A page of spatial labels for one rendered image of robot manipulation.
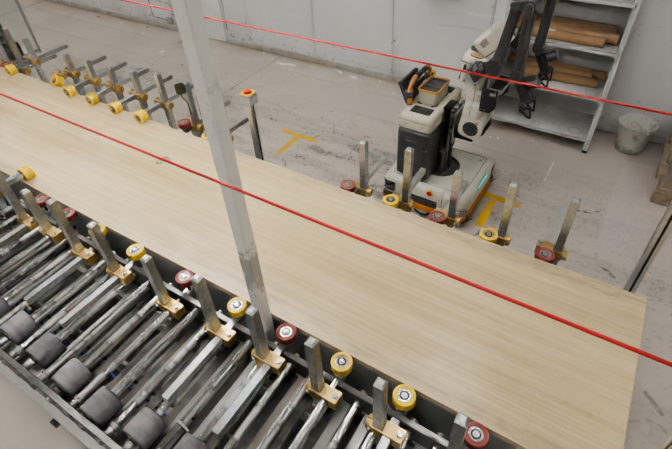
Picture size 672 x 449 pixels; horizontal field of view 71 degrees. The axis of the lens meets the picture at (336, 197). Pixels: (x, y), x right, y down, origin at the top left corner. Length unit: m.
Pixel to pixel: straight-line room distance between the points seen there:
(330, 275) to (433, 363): 0.56
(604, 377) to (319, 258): 1.16
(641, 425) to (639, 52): 2.89
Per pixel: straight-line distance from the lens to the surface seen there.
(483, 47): 3.07
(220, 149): 1.38
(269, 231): 2.29
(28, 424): 3.23
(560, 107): 4.96
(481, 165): 3.75
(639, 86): 4.81
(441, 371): 1.83
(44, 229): 2.79
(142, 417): 1.94
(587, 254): 3.68
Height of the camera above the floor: 2.48
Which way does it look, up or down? 41 degrees down
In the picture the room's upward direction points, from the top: 3 degrees counter-clockwise
